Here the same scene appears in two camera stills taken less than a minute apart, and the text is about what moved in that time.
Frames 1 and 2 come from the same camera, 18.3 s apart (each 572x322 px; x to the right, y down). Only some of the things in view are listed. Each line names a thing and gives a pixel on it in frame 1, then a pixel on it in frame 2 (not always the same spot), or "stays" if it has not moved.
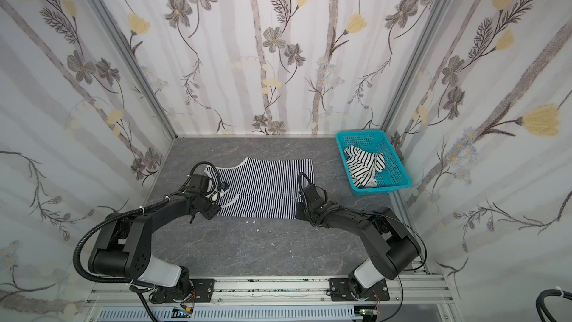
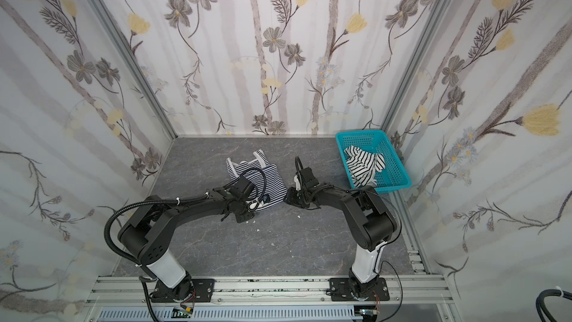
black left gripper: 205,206 to 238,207
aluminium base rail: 415,290 stays
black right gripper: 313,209 to 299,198
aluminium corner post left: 124,45 stays
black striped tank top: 363,166 stays
